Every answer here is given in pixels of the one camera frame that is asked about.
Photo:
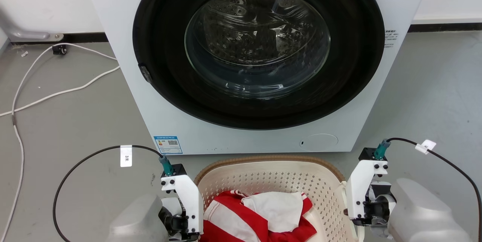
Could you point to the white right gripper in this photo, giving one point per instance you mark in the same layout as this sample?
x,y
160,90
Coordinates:
x,y
357,189

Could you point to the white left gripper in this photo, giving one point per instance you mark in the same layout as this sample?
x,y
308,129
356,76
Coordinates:
x,y
188,197

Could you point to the beige perforated laundry basket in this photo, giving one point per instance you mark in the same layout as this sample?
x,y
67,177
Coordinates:
x,y
278,176

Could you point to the red white striped garment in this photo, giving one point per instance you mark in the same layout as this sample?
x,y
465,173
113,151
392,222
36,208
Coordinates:
x,y
229,219

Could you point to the blue energy label sticker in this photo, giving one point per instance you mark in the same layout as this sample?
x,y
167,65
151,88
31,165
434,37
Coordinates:
x,y
168,144

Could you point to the round white filter cover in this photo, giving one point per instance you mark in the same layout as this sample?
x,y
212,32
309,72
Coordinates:
x,y
319,142

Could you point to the white cloth garment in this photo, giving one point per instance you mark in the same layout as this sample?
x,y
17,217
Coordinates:
x,y
278,208

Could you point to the black round washer door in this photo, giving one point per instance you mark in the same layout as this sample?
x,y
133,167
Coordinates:
x,y
162,46

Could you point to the small white text sticker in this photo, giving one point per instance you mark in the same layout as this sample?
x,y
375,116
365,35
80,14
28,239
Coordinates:
x,y
390,38

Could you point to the white front-load washing machine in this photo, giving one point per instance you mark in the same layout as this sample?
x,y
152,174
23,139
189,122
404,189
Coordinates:
x,y
124,46

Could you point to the steel washer drum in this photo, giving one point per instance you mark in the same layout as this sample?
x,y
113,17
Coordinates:
x,y
256,38

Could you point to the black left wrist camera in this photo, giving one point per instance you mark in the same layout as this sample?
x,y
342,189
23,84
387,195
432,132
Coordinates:
x,y
178,169

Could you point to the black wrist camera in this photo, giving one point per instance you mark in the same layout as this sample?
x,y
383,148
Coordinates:
x,y
368,155
178,169

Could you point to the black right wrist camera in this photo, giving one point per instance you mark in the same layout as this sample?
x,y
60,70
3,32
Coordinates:
x,y
368,155

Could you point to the grey metal floor bracket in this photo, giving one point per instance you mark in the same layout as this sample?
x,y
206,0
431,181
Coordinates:
x,y
22,33

